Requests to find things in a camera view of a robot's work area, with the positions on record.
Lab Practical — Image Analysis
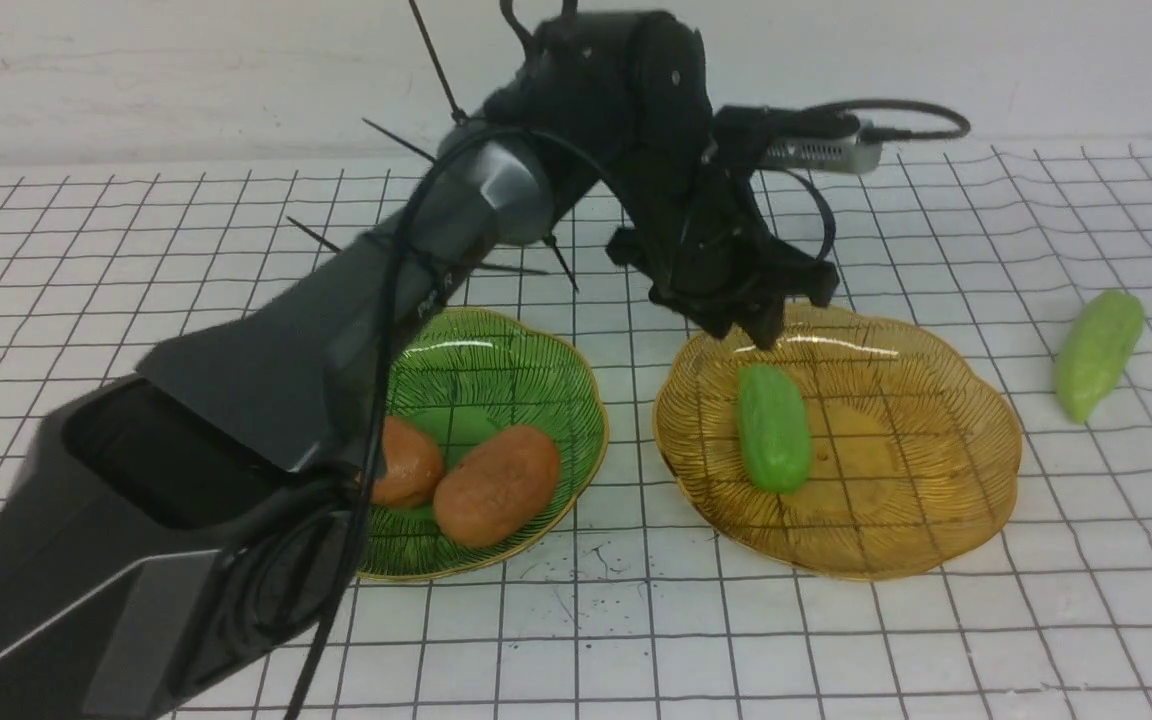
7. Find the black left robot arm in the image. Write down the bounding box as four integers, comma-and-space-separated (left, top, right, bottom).
0, 1, 882, 719

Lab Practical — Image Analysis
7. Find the green glass plate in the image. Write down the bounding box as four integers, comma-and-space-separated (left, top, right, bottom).
357, 309, 611, 582

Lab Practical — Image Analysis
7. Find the amber glass plate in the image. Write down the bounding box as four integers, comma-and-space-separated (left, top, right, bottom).
653, 304, 1023, 579

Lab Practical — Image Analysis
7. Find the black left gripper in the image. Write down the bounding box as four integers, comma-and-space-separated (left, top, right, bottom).
605, 103, 855, 351

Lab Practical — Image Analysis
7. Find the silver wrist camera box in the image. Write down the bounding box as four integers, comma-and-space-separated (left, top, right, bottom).
756, 113, 882, 176

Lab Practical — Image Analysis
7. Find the green cucumber smooth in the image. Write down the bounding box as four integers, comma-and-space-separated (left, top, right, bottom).
736, 363, 814, 495

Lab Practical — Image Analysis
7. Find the white grid tablecloth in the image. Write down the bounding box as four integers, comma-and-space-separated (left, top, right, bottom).
0, 143, 1152, 719

